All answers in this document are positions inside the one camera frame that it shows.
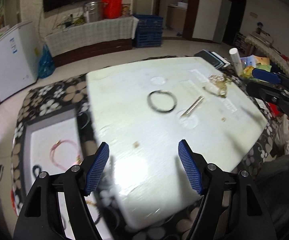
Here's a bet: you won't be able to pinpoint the pearl ring brooch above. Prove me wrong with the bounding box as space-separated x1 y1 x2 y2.
208 74 226 83

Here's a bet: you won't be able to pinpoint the pearl gold hair clip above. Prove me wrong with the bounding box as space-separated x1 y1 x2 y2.
180 96 204 118

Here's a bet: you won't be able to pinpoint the black cord bracelet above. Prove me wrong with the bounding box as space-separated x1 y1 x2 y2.
147 89 178 113

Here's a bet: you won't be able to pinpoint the colourful snack packets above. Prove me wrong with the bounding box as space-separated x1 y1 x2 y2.
241 55 272 79

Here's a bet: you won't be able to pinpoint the white plastic tube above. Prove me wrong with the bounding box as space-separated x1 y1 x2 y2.
229 48 243 76

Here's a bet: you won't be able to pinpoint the stack of dark tablets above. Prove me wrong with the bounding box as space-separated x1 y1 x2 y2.
194 50 230 69

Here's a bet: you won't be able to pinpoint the grey tray white lining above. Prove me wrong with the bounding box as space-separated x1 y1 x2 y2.
13 111 111 239

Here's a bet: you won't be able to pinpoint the floral black tablecloth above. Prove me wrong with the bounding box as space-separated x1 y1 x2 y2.
12 74 284 239

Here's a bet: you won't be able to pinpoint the blue plastic bag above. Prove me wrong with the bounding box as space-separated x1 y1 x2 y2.
38 44 55 79

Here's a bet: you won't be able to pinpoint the blue plastic crates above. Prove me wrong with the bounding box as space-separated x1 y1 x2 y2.
132 14 164 48

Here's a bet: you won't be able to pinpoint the cabinet with white cloth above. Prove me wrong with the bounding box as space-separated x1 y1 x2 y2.
45 16 139 67

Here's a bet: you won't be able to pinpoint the white chest freezer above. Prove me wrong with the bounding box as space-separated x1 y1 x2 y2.
0 21 41 102

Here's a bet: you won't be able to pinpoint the steel stock pot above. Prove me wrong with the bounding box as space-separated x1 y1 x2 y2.
83 1 104 23

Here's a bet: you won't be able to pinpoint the red plastic bag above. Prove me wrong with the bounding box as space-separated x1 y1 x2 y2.
101 0 122 19

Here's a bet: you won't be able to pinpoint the pink cord bracelet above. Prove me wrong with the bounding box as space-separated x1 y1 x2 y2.
49 139 83 170

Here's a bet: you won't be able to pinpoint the dark blue bead bracelet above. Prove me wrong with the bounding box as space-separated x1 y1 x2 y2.
31 164 44 181

